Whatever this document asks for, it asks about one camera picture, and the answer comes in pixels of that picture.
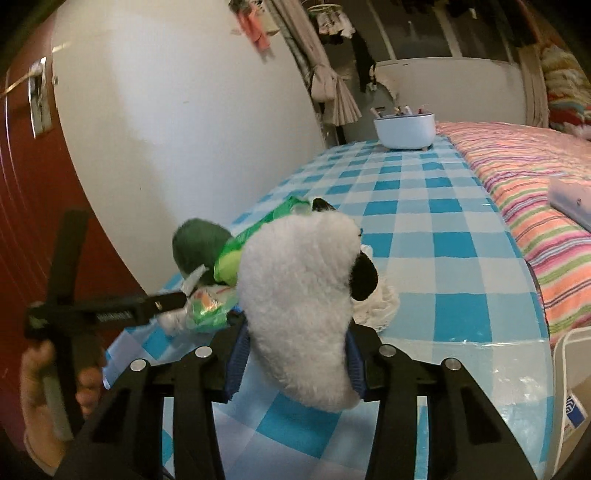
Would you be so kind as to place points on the round sock drying rack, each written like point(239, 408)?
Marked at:
point(332, 21)

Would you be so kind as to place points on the white knitted cloth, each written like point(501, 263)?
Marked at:
point(378, 309)

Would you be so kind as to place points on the beige curtain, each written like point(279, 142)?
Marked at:
point(318, 69)

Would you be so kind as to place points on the person's left hand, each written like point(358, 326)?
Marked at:
point(34, 397)

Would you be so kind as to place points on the white plastic bin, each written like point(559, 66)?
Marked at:
point(556, 415)

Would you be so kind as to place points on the translucent plastic box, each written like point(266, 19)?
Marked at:
point(572, 198)

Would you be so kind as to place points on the white plush toy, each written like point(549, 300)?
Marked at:
point(300, 304)

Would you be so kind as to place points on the red wooden door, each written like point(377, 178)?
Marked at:
point(27, 207)

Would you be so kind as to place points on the blue checkered tablecloth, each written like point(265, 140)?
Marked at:
point(415, 230)

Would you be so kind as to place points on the striped bed sheet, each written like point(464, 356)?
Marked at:
point(521, 175)

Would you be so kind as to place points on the white tub with blue label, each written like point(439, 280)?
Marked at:
point(576, 410)

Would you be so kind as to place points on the stack of folded quilts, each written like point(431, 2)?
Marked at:
point(565, 87)

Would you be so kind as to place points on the dark green plush object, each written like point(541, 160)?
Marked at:
point(198, 244)

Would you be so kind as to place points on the black hanging garment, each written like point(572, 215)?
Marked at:
point(364, 60)

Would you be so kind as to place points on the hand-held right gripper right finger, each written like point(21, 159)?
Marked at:
point(355, 369)

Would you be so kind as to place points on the light blue round container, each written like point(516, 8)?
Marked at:
point(406, 131)

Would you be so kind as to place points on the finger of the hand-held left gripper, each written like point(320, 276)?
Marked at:
point(166, 301)

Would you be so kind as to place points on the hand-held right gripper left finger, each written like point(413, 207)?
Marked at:
point(236, 364)

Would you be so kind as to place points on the pink cloth on hook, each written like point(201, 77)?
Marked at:
point(256, 25)

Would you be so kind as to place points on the crumpled white tissue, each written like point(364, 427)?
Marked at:
point(173, 323)

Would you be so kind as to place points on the bright green wipes packet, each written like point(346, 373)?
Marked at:
point(258, 230)

